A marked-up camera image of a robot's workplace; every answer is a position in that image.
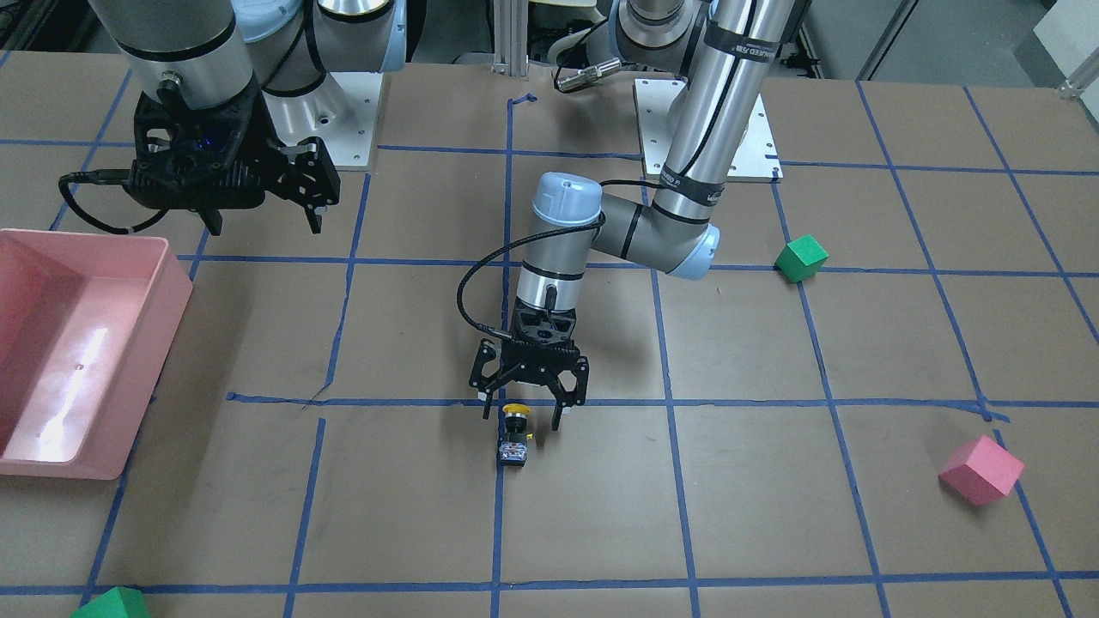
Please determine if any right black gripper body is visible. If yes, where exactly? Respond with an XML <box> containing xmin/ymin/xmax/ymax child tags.
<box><xmin>236</xmin><ymin>90</ymin><xmax>289</xmax><ymax>209</ymax></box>

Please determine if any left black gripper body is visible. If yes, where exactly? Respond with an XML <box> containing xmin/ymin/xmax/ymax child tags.
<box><xmin>493</xmin><ymin>340</ymin><xmax>586</xmax><ymax>387</ymax></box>

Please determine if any yellow push button switch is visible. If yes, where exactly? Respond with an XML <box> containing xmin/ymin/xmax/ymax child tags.
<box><xmin>497</xmin><ymin>402</ymin><xmax>532</xmax><ymax>467</ymax></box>

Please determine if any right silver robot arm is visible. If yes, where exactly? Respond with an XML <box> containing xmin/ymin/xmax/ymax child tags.
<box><xmin>58</xmin><ymin>1</ymin><xmax>428</xmax><ymax>236</ymax></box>

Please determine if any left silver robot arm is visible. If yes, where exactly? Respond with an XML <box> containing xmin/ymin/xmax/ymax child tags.
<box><xmin>470</xmin><ymin>1</ymin><xmax>793</xmax><ymax>427</ymax></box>

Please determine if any pink plastic bin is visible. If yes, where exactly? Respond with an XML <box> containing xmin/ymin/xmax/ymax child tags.
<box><xmin>1</xmin><ymin>228</ymin><xmax>192</xmax><ymax>481</ymax></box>

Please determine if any green cube centre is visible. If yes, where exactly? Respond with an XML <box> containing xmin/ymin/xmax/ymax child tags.
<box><xmin>774</xmin><ymin>234</ymin><xmax>829</xmax><ymax>284</ymax></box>

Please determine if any green cube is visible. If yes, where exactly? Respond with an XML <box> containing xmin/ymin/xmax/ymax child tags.
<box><xmin>70</xmin><ymin>586</ymin><xmax>152</xmax><ymax>618</ymax></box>
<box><xmin>774</xmin><ymin>234</ymin><xmax>829</xmax><ymax>284</ymax></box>

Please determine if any brown paper table cover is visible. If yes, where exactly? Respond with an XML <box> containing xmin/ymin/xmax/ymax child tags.
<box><xmin>3</xmin><ymin>65</ymin><xmax>1096</xmax><ymax>617</ymax></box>

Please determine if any green cube far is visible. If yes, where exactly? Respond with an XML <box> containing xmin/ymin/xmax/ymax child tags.
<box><xmin>70</xmin><ymin>586</ymin><xmax>152</xmax><ymax>618</ymax></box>

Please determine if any pink cube front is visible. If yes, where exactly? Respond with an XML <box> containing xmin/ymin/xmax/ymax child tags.
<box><xmin>939</xmin><ymin>437</ymin><xmax>1025</xmax><ymax>507</ymax></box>

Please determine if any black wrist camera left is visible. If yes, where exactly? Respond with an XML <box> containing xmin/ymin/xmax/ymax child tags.
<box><xmin>509</xmin><ymin>285</ymin><xmax>577</xmax><ymax>347</ymax></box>

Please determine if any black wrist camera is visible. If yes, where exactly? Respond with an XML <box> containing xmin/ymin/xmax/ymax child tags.
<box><xmin>125</xmin><ymin>91</ymin><xmax>264</xmax><ymax>211</ymax></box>
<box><xmin>509</xmin><ymin>285</ymin><xmax>577</xmax><ymax>347</ymax></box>

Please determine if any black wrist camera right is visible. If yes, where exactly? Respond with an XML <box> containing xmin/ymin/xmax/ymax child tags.
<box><xmin>125</xmin><ymin>91</ymin><xmax>264</xmax><ymax>211</ymax></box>

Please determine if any aluminium frame post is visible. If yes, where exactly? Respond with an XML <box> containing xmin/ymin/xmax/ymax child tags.
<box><xmin>491</xmin><ymin>0</ymin><xmax>530</xmax><ymax>81</ymax></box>

